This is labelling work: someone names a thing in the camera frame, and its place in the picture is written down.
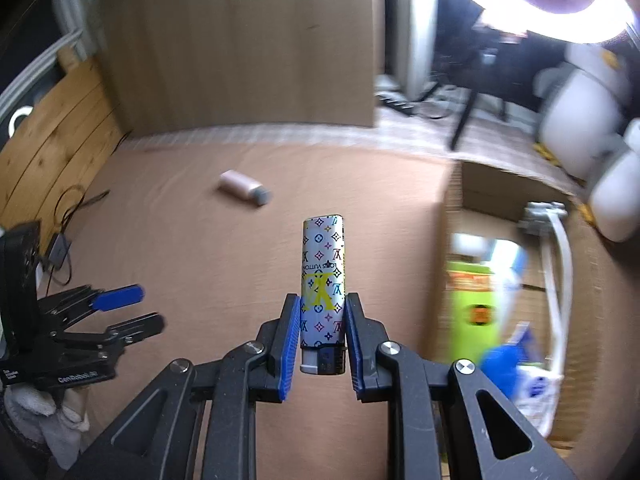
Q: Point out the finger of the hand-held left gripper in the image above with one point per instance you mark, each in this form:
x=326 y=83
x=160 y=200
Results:
x=117 y=297
x=135 y=327

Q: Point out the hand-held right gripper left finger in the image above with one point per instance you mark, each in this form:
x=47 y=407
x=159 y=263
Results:
x=292 y=340

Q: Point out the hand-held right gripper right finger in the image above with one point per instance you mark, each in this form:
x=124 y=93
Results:
x=352 y=345

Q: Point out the patterned lighter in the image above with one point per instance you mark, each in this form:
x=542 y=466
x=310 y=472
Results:
x=322 y=270

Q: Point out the green tube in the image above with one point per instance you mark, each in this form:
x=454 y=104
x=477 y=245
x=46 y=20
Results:
x=472 y=315

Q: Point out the blue round lid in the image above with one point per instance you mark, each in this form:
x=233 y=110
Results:
x=500 y=370

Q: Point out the small white container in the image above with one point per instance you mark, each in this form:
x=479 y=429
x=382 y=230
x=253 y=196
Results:
x=467 y=246

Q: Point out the blue card packet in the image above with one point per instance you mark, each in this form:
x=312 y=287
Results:
x=522 y=334

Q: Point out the cardboard box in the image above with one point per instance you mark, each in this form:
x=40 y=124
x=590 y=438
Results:
x=450 y=200

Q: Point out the white sunscreen bottle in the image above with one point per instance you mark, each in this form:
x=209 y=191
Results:
x=510 y=260

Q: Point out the dotted tissue pack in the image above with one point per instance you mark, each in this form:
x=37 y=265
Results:
x=539 y=390

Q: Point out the white massage roller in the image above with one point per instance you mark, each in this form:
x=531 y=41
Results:
x=560 y=280

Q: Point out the person's left hand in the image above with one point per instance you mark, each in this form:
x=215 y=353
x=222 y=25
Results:
x=55 y=420

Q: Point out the black power adapter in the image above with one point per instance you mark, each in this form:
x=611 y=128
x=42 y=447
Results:
x=59 y=251

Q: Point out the pink bottle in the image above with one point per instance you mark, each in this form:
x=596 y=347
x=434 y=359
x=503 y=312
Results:
x=240 y=184

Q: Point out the wooden plank panel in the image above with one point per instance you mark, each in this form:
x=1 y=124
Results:
x=55 y=135

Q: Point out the checked bed sheet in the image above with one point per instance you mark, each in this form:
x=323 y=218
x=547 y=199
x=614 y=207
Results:
x=410 y=135

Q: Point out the perforated wooden strip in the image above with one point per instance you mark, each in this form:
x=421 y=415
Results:
x=67 y=57

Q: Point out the black power strip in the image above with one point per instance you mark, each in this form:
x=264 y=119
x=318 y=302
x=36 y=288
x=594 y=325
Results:
x=397 y=102

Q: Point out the black tripod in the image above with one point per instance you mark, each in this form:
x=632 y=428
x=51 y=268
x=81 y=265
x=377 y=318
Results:
x=467 y=105

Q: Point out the large wooden board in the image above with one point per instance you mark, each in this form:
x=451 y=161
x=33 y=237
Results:
x=240 y=45

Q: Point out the small penguin plush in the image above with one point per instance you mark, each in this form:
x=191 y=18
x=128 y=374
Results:
x=620 y=195

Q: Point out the large penguin plush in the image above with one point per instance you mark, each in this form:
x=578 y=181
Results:
x=575 y=115

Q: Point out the white window frame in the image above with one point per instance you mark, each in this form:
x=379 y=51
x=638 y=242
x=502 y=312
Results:
x=67 y=35

